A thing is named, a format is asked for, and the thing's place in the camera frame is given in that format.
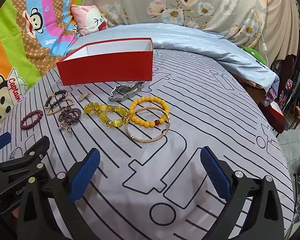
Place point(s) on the light blue duvet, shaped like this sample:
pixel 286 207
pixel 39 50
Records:
pixel 190 40

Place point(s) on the grey floral blanket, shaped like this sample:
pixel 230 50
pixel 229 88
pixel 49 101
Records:
pixel 177 2

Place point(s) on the green plush item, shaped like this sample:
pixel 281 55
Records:
pixel 257 55

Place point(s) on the grey striped bed sheet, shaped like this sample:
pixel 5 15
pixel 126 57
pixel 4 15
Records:
pixel 215 110

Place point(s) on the gold bangle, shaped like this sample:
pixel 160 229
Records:
pixel 126 127

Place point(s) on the pink cartoon pillow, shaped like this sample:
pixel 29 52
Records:
pixel 87 20

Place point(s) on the beige curtain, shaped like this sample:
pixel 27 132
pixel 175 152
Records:
pixel 280 17

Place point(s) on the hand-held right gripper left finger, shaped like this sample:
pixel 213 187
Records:
pixel 85 177

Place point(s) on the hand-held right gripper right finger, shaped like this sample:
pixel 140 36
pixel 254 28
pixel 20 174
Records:
pixel 215 172

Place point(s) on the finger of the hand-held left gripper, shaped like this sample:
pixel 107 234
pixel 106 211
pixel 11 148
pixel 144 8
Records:
pixel 27 157
pixel 0 141

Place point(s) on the small silver pendant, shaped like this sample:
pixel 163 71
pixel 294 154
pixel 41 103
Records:
pixel 85 97

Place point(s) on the dark hanging clothes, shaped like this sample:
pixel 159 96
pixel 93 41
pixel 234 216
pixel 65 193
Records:
pixel 295 80

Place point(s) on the silver metal wristwatch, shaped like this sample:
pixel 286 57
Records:
pixel 122 90

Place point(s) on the small red box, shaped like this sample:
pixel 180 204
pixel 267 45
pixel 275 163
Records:
pixel 276 117

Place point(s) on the cartoon monkey blanket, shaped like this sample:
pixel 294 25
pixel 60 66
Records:
pixel 40 55

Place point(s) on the red cardboard box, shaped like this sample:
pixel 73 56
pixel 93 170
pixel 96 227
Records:
pixel 102 67

